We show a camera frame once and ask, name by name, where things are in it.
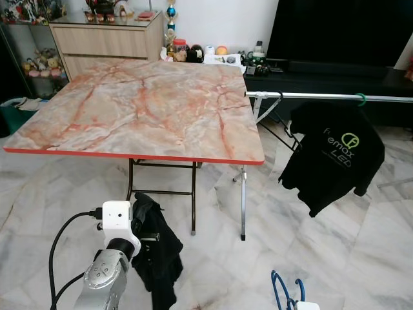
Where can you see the plain black shirt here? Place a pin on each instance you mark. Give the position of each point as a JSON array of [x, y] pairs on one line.
[[161, 258]]

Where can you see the blue plastic hanger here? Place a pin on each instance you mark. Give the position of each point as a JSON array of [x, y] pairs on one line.
[[277, 290]]

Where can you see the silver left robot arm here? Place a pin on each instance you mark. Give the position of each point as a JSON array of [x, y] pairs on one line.
[[103, 281]]

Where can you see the green plastic hanger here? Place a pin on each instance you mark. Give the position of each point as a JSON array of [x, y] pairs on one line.
[[361, 98]]

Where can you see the marble pattern folding table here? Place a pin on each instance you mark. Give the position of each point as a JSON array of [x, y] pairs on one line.
[[142, 110]]

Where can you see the green storage bin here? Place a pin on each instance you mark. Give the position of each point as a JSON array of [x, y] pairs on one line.
[[16, 116]]

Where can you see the red lidded clear jar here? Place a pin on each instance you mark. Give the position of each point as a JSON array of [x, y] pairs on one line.
[[180, 50]]

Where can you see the black white plush toy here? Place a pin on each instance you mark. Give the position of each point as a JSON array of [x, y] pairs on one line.
[[196, 53]]

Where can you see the light wood sideboard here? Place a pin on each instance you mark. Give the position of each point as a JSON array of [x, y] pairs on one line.
[[103, 45]]

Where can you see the stack of white papers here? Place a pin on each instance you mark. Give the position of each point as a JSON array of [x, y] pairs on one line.
[[226, 60]]

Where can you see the white teal plush ball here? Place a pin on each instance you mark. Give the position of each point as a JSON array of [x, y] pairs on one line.
[[209, 50]]

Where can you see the orange plush ball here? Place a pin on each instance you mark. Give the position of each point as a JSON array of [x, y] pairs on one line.
[[221, 50]]

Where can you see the black gold desk ornament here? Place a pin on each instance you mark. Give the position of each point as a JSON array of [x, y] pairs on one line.
[[258, 63]]

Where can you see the blue gold trophy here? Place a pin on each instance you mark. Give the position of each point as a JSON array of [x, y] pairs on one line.
[[171, 19]]

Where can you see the red flat tray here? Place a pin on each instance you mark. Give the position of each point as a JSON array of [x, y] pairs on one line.
[[146, 15]]

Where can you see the glass display shelf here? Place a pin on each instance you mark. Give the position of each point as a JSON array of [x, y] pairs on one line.
[[26, 51]]

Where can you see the clear plastic bottle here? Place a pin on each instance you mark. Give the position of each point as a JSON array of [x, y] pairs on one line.
[[259, 48]]

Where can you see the dark teapot ornament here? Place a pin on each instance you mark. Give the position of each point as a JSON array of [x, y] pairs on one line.
[[103, 8]]

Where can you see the silver metal clothes rack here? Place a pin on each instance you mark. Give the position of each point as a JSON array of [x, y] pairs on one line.
[[322, 97]]

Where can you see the black low television console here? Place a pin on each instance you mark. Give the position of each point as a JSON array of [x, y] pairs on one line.
[[335, 84]]

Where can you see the black soundbar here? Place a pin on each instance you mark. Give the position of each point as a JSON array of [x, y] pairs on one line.
[[335, 66]]

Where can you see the black flat television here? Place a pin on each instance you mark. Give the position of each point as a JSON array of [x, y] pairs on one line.
[[335, 29]]

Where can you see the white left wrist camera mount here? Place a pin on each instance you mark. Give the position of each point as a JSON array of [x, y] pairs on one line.
[[117, 219]]

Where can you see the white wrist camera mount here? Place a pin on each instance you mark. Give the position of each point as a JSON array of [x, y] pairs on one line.
[[308, 306], [117, 219]]

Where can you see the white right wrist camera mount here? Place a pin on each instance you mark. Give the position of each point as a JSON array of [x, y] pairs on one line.
[[308, 306]]

